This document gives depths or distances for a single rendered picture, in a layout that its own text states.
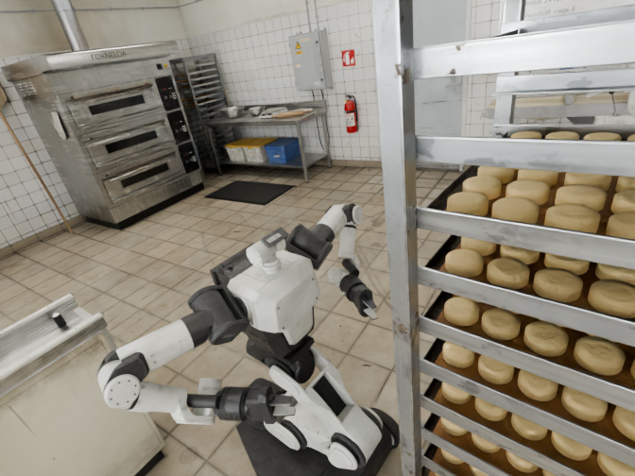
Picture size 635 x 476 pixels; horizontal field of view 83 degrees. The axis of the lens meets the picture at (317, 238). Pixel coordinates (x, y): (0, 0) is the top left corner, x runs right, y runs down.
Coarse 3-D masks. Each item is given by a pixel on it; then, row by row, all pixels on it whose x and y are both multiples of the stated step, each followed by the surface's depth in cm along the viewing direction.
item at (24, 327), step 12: (60, 300) 157; (72, 300) 161; (36, 312) 152; (48, 312) 154; (60, 312) 158; (12, 324) 147; (24, 324) 148; (36, 324) 151; (0, 336) 142; (12, 336) 145; (0, 348) 143
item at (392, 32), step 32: (384, 0) 34; (384, 32) 35; (384, 64) 37; (384, 96) 38; (384, 128) 40; (384, 160) 42; (384, 192) 44; (416, 192) 44; (416, 224) 46; (416, 256) 48; (416, 288) 51; (416, 320) 53; (416, 352) 56; (416, 384) 59; (416, 416) 63; (416, 448) 67
